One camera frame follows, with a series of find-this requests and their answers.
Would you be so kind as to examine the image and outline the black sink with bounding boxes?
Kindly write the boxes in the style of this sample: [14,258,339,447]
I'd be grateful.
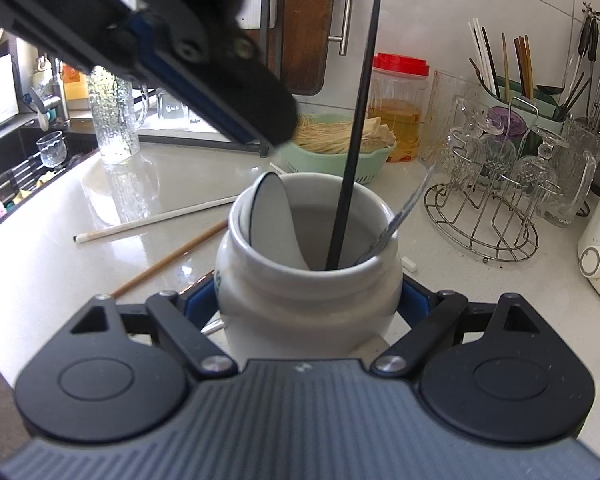
[0,120,101,241]

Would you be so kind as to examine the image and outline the crystal stem glass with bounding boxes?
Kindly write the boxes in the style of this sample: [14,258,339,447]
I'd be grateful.
[449,97,506,182]
[509,127,572,197]

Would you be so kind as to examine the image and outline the hanging kitchen utensils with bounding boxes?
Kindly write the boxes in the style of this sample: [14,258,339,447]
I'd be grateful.
[537,2,600,147]

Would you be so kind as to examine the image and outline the green plastic basket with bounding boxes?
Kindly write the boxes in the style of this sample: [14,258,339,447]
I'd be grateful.
[280,112,399,184]

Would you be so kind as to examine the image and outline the tall textured glass mug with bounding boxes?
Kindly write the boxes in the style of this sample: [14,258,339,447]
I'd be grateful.
[86,65,149,165]

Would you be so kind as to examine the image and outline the yellow detergent jug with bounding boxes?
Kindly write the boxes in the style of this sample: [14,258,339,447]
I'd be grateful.
[62,62,92,111]

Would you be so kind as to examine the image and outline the upturned drinking glass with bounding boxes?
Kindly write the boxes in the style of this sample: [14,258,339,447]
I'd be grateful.
[156,87,192,120]

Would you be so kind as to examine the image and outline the clear glass pitcher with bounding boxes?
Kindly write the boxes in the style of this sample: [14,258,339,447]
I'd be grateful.
[422,71,487,162]

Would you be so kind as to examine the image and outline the white ceramic spoon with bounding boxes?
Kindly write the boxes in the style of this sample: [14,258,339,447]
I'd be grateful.
[239,172,309,269]

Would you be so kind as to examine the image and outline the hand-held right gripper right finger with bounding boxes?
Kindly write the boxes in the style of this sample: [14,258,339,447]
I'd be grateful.
[371,280,543,380]

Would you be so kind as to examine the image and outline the white chopstick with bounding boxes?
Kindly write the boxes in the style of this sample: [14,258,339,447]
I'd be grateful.
[74,196,240,246]

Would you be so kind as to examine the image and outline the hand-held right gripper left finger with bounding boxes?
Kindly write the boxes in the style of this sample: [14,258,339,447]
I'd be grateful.
[70,280,238,381]

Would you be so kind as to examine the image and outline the green utensil holder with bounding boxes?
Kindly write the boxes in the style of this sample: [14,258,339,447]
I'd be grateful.
[480,75,587,128]

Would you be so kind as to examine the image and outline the tall steel faucet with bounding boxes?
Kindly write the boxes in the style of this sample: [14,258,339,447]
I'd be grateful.
[29,55,72,127]

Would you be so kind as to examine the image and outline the white rack holder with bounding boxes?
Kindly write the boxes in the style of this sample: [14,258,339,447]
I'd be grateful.
[240,0,264,29]

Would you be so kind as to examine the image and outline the crystal wine glass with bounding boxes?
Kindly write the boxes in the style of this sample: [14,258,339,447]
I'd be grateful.
[36,131,67,169]

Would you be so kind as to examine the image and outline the red lid plastic jar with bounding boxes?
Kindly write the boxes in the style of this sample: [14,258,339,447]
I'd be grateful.
[367,52,430,164]

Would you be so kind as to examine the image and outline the purple bowl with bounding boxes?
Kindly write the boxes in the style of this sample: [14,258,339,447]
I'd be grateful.
[487,106,529,142]

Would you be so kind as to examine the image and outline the wooden chopstick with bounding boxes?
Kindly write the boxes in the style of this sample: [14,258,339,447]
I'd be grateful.
[111,220,230,299]

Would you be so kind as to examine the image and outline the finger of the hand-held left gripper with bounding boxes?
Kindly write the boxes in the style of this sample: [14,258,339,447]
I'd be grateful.
[0,0,274,157]
[65,0,299,147]

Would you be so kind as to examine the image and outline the black chopstick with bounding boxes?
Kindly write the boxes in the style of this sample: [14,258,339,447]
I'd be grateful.
[325,0,384,271]

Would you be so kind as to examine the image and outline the large clear glass mug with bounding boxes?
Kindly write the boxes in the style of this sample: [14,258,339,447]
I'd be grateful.
[544,115,600,229]

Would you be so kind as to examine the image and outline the brown wooden cutting board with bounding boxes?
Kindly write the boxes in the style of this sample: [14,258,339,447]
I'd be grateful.
[280,0,342,97]

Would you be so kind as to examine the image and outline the wire glass rack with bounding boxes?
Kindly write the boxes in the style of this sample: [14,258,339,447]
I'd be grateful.
[426,95,541,264]

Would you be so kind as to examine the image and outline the sink drain rack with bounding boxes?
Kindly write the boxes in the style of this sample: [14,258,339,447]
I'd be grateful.
[0,152,48,201]

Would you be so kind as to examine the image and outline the bundle of chopsticks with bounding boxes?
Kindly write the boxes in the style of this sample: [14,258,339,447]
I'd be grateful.
[467,17,537,104]

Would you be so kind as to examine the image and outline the white ceramic mug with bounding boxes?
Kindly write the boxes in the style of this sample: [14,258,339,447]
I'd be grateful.
[215,172,405,357]

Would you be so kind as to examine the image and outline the dried noodles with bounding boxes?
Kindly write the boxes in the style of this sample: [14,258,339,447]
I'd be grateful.
[292,114,397,156]

